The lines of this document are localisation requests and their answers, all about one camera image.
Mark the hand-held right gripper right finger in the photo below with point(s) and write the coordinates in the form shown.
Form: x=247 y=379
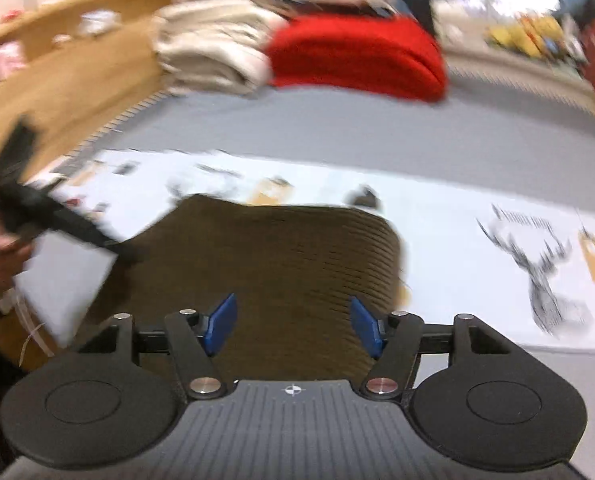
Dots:
x=365 y=329

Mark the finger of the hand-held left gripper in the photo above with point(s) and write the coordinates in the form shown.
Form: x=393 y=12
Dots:
x=102 y=240

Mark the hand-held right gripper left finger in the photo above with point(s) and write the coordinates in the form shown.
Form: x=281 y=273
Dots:
x=222 y=324

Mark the white printed cloth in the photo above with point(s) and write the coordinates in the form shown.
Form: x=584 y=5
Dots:
x=427 y=240

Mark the pink box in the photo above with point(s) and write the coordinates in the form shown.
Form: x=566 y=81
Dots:
x=7 y=60

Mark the grey bed sheet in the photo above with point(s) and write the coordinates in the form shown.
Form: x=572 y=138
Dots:
x=327 y=125

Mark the cream folded blanket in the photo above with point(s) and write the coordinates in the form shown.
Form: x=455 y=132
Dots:
x=207 y=50

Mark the red folded blanket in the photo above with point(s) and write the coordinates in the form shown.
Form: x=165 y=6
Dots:
x=362 y=57

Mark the yellow toys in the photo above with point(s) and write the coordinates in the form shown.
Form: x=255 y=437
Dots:
x=525 y=35

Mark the wooden bed frame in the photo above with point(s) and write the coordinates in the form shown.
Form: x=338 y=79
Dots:
x=62 y=75

